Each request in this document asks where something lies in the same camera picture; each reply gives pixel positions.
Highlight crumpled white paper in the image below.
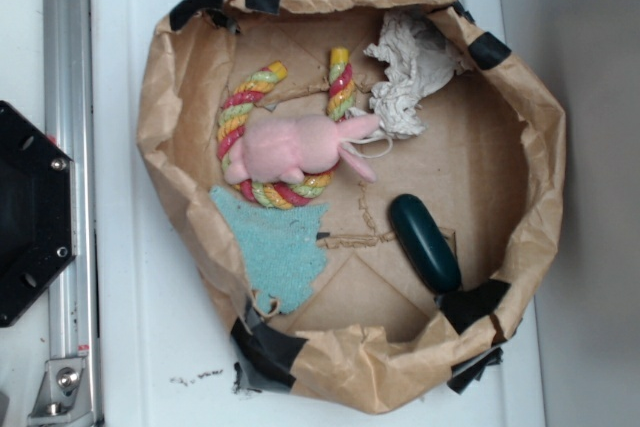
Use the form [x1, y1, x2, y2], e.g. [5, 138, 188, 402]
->
[364, 9, 471, 140]

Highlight dark green plastic pickle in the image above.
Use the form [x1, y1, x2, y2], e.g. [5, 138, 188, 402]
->
[389, 194, 462, 294]

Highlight brown paper bag bin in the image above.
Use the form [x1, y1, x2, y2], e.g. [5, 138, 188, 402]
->
[137, 0, 566, 414]

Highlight light blue knitted cloth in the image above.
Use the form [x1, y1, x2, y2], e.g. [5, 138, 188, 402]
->
[210, 187, 328, 315]

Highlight metal corner bracket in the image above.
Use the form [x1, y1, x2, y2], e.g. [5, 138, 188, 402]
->
[27, 357, 96, 427]

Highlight pink plush bunny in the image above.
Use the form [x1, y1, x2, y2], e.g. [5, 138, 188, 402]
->
[224, 114, 380, 184]

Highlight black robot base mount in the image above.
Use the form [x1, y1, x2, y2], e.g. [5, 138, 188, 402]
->
[1, 101, 75, 328]

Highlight white plastic tray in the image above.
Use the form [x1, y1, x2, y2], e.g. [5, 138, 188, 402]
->
[91, 0, 545, 426]

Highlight aluminium extrusion rail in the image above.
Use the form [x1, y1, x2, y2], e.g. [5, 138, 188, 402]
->
[43, 0, 104, 426]

